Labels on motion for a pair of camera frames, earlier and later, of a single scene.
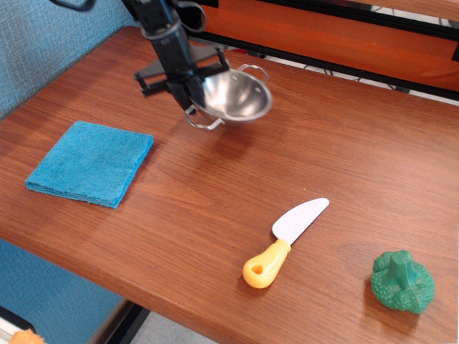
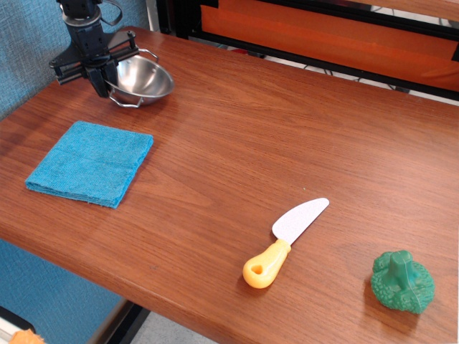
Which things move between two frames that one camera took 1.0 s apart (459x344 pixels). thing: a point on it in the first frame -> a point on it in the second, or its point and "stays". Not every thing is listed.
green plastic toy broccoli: (400, 283) stays
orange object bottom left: (26, 337) stays
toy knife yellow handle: (262, 271) stays
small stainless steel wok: (240, 94) -> (140, 79)
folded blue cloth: (94, 163) stays
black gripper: (183, 62) -> (92, 48)
